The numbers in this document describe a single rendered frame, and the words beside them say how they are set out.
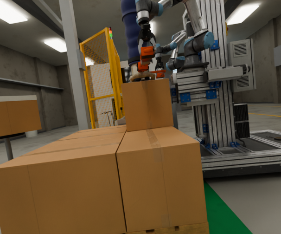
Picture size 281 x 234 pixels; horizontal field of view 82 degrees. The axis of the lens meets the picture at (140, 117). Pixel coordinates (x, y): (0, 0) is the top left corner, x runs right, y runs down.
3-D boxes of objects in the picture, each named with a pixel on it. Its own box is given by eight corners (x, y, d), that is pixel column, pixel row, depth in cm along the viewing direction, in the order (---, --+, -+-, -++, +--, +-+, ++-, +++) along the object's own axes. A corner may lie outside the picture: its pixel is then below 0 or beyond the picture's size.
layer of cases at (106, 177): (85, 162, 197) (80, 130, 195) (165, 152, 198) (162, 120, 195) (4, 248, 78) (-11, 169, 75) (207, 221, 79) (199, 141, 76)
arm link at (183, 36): (194, 34, 205) (175, 51, 181) (186, 37, 213) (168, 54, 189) (190, 25, 200) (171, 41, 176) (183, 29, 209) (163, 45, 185)
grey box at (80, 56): (83, 70, 279) (80, 53, 277) (86, 70, 279) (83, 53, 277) (79, 68, 260) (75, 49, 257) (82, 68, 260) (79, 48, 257)
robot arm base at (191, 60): (198, 67, 153) (197, 56, 152) (203, 63, 138) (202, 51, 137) (182, 69, 154) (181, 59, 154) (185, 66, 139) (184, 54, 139)
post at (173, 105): (175, 146, 267) (168, 86, 260) (179, 146, 267) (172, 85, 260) (176, 147, 260) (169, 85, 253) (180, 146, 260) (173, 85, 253)
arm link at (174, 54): (173, 65, 194) (181, 28, 206) (163, 68, 206) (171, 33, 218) (179, 70, 201) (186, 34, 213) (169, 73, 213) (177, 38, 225)
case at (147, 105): (127, 124, 193) (123, 90, 191) (160, 120, 196) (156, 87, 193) (126, 132, 134) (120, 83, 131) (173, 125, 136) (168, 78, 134)
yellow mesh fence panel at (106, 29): (92, 148, 328) (77, 43, 314) (97, 147, 336) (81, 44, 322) (124, 151, 275) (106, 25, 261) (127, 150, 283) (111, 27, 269)
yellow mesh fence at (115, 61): (126, 134, 441) (116, 57, 426) (130, 134, 441) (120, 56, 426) (123, 145, 325) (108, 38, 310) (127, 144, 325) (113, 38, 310)
